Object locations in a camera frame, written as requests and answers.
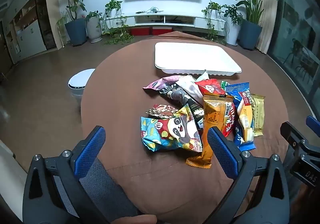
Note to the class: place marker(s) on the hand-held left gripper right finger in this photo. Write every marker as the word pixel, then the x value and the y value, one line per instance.
pixel 222 151

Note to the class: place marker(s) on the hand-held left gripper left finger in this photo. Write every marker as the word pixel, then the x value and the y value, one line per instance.
pixel 91 149

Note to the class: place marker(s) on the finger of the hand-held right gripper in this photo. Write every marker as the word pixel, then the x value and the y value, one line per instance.
pixel 313 125
pixel 293 135

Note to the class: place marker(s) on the red white-lettered snack packet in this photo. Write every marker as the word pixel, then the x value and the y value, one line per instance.
pixel 229 121

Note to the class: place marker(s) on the orange snack packet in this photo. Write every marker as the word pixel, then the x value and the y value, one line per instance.
pixel 213 114

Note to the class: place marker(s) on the gold snack packet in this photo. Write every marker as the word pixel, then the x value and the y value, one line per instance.
pixel 258 114

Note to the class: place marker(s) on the blue and white cracker packet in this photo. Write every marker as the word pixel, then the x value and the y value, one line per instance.
pixel 243 114

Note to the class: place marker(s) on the blue panda snack packet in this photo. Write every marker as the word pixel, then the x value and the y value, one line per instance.
pixel 172 129

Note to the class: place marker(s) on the red and white snack packet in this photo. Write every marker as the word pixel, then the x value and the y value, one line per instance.
pixel 210 86

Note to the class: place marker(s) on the grey green-edged snack packet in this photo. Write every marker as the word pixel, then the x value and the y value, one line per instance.
pixel 224 84

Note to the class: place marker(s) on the white printed snack packet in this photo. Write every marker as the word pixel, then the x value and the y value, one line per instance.
pixel 192 90

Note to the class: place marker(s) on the black snack packet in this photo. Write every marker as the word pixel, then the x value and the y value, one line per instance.
pixel 180 96

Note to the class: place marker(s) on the brown and red snack packet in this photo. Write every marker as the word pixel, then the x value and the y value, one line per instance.
pixel 162 111

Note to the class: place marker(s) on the pink snack packet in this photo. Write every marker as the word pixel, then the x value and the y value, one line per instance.
pixel 160 84

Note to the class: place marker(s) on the white plastic tray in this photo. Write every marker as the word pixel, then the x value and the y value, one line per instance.
pixel 195 56

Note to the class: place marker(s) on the grey fabric chair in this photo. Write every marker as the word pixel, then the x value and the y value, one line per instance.
pixel 107 186

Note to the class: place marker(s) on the white round floor device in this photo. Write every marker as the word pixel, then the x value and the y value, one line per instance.
pixel 78 81

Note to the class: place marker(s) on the outdoor black chairs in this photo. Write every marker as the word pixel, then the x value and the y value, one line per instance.
pixel 298 56

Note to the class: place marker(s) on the brown tablecloth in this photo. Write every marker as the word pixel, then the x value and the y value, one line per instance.
pixel 130 83

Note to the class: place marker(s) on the glass sliding door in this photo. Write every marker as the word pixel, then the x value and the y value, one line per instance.
pixel 295 26

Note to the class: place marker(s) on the large-leaf plant in dark pot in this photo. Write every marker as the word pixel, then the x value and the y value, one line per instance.
pixel 250 35

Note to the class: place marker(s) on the tall tree in blue pot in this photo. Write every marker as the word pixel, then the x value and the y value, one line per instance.
pixel 75 31

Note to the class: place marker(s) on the small plant in grey pot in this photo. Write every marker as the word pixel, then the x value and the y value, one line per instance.
pixel 93 30

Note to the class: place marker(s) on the leafy plant in white pot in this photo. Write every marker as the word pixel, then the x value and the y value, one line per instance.
pixel 232 32

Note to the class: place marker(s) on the beige curtain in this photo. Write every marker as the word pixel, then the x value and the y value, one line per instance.
pixel 267 13

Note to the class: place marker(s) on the red storage box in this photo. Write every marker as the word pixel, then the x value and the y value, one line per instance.
pixel 162 31
pixel 140 31

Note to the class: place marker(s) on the white television cabinet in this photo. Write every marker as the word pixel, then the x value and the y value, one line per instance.
pixel 200 21

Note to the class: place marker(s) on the trailing pothos plant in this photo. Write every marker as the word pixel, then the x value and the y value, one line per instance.
pixel 113 8
pixel 212 11

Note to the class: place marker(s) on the dark remote control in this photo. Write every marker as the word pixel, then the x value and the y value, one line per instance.
pixel 140 12

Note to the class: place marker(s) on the built-in wall cabinet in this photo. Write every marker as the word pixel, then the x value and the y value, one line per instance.
pixel 27 26

